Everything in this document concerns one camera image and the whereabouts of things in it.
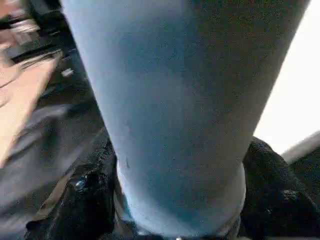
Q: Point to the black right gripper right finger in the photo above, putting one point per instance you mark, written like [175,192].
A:
[275,200]

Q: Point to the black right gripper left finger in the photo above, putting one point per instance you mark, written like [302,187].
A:
[82,200]

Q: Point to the white plastic table top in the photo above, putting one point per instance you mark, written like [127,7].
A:
[295,87]

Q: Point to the white plastic table leg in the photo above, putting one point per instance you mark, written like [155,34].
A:
[180,112]

